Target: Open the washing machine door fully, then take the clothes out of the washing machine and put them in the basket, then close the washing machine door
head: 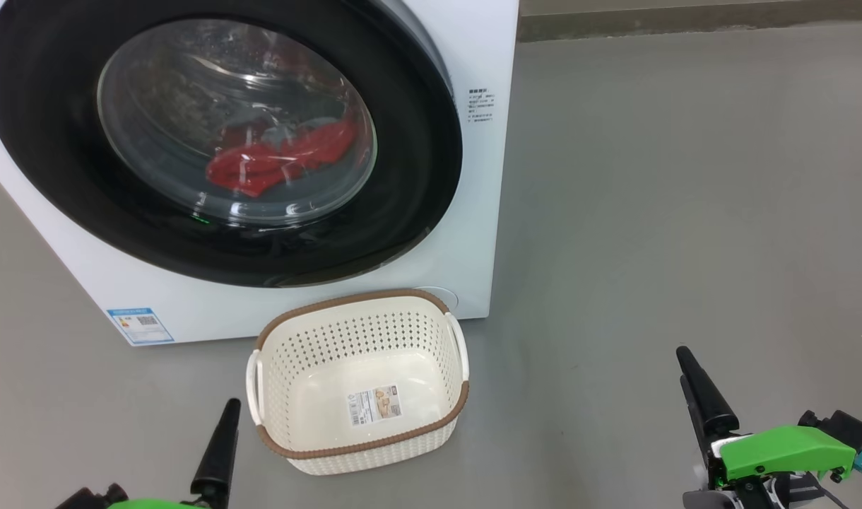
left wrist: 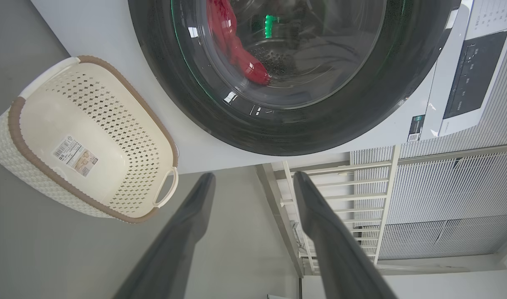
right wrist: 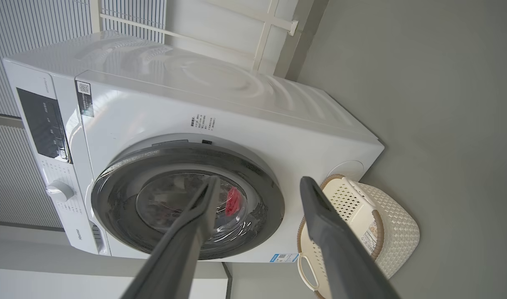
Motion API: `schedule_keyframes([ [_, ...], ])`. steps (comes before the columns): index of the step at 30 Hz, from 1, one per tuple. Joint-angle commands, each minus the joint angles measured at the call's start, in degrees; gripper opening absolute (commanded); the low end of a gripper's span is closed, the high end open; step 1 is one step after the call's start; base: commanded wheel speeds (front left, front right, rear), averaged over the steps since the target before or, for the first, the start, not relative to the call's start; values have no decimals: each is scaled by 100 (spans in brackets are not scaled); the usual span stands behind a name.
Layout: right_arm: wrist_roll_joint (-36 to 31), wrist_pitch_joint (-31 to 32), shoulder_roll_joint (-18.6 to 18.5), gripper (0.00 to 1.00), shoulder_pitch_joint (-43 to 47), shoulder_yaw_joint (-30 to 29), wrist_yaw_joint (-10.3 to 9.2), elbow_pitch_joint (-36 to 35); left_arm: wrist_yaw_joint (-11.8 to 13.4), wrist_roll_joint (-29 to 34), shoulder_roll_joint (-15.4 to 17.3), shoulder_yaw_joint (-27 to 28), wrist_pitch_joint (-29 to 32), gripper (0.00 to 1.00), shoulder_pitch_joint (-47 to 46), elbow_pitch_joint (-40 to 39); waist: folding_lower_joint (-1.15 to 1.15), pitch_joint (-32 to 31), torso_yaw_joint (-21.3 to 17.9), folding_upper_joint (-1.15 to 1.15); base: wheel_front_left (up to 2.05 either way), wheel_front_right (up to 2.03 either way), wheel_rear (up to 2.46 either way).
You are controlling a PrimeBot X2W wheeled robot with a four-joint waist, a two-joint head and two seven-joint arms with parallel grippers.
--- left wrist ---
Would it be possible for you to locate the white front-load washing machine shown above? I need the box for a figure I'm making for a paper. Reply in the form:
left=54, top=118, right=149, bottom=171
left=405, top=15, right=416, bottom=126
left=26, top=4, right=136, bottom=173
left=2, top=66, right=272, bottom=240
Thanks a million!
left=31, top=0, right=507, bottom=175

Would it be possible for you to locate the red cloth garment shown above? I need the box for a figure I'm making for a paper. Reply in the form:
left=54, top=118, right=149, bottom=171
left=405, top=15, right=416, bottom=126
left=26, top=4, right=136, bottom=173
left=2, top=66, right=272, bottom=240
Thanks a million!
left=207, top=0, right=273, bottom=86

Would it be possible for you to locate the white slatted panel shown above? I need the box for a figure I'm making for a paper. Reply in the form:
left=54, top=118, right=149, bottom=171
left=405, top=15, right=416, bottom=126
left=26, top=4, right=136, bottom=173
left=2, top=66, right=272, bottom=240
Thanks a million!
left=349, top=25, right=507, bottom=262

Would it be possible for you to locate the white barcode product label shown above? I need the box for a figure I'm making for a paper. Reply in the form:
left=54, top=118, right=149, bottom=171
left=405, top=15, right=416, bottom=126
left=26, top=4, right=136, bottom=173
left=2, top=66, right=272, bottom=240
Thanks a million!
left=51, top=135, right=98, bottom=178

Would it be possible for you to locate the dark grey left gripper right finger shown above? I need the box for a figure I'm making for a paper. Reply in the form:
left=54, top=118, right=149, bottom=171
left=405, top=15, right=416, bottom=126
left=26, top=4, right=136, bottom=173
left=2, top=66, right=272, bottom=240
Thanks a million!
left=293, top=171, right=399, bottom=299

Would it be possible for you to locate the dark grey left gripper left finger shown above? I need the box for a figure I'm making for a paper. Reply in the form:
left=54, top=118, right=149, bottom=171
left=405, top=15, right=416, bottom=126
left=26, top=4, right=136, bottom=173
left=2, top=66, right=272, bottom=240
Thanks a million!
left=112, top=172, right=217, bottom=299

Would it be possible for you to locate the cream perforated laundry basket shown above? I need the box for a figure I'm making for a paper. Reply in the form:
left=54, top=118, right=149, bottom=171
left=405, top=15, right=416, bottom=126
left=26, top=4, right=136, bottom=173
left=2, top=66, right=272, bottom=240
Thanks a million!
left=0, top=55, right=180, bottom=224

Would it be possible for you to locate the round black glass washer door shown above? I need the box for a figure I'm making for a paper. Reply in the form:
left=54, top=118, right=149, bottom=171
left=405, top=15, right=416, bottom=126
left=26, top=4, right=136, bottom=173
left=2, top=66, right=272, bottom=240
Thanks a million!
left=128, top=0, right=462, bottom=157

